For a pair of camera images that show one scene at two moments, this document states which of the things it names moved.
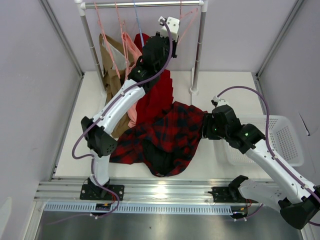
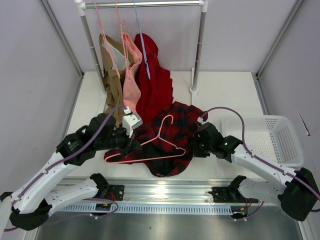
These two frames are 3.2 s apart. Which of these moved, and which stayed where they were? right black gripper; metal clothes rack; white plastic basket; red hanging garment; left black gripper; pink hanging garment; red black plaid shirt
Moved: left black gripper; right black gripper
Stayed: pink hanging garment; red black plaid shirt; metal clothes rack; red hanging garment; white plastic basket
